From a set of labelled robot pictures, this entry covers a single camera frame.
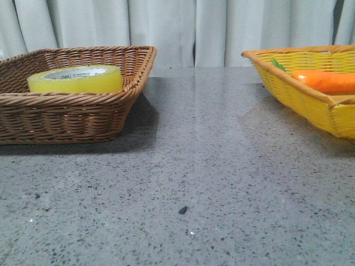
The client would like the brown wicker basket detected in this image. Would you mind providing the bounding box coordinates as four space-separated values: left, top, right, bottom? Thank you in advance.
1 45 157 145

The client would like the orange toy carrot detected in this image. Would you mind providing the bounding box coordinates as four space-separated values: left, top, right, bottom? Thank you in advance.
287 69 354 95

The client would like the yellow tape roll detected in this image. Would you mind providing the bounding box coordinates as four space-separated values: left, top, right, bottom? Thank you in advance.
27 65 123 94

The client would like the white curtain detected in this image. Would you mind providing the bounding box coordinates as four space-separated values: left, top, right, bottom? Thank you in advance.
1 1 354 68

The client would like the small black debris piece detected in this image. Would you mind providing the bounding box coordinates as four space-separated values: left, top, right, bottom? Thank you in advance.
179 206 188 214

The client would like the yellow wicker basket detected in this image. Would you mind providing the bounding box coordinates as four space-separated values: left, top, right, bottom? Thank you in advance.
241 45 354 139

